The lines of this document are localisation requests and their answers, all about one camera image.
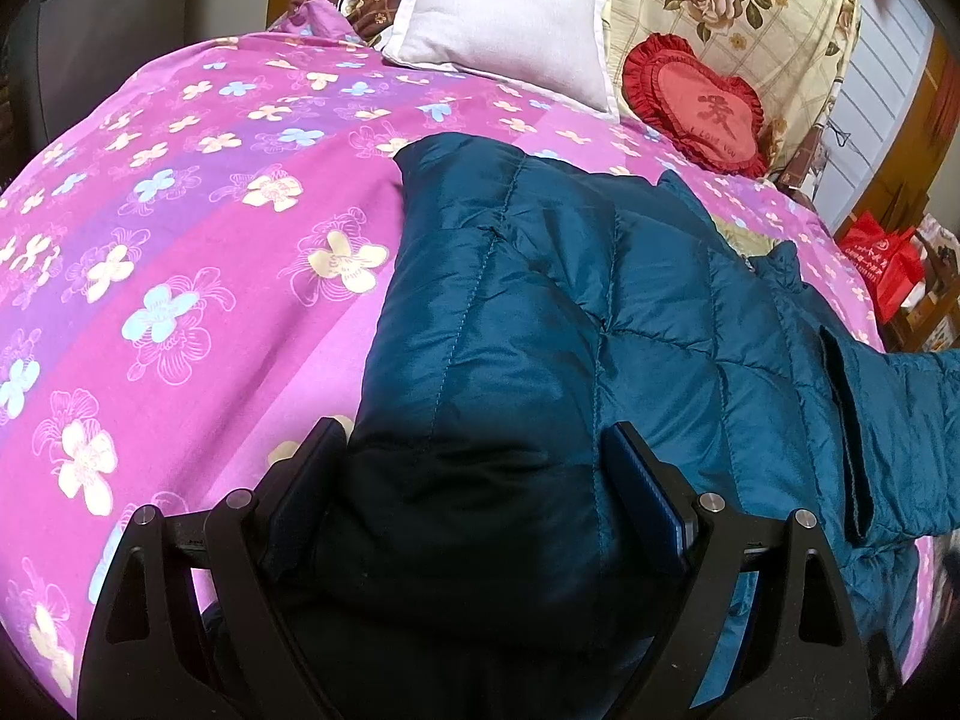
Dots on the teal quilted down jacket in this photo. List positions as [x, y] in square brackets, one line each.
[570, 330]

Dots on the pink floral bed sheet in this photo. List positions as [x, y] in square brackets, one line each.
[187, 240]

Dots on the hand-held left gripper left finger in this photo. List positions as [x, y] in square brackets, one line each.
[296, 495]

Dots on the red heart-shaped cushion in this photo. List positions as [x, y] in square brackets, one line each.
[701, 105]

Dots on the cream rose-print quilt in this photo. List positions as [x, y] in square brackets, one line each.
[712, 7]

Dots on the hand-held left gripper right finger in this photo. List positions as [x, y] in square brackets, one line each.
[651, 491]

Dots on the white rectangular pillow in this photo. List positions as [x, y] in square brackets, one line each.
[502, 22]

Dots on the wooden chair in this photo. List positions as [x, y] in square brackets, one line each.
[930, 292]

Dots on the red shopping bag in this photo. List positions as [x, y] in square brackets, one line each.
[885, 259]

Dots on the grey cabinet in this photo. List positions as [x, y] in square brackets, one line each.
[142, 7]

